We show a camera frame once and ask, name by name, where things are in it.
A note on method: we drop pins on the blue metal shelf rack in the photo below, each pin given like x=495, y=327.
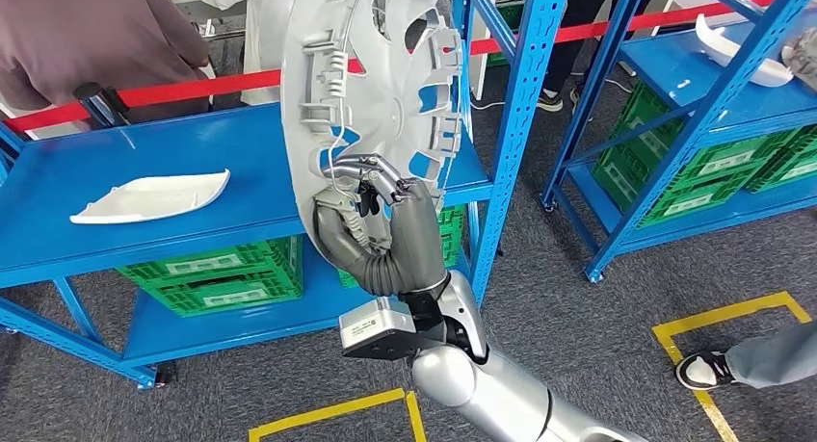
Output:
x=676, y=75
x=191, y=152

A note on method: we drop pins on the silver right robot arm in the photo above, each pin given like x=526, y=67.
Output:
x=498, y=394

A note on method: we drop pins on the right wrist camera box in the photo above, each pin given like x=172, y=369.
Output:
x=376, y=324

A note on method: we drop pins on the white board panel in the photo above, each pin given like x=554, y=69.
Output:
x=16, y=130
x=484, y=18

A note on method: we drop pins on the silver wheel hubcap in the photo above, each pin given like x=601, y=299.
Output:
x=383, y=75
x=803, y=59

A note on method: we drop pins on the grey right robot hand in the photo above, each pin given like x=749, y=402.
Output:
x=418, y=235

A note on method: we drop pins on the person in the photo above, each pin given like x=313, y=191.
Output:
x=268, y=18
x=83, y=37
x=587, y=18
x=753, y=362

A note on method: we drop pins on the white plastic mirror cover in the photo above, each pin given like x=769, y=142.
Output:
x=734, y=56
x=153, y=197

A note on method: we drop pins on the red barrier belt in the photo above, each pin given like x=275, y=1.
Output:
x=191, y=88

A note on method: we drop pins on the black barrier post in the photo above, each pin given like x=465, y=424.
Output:
x=96, y=101

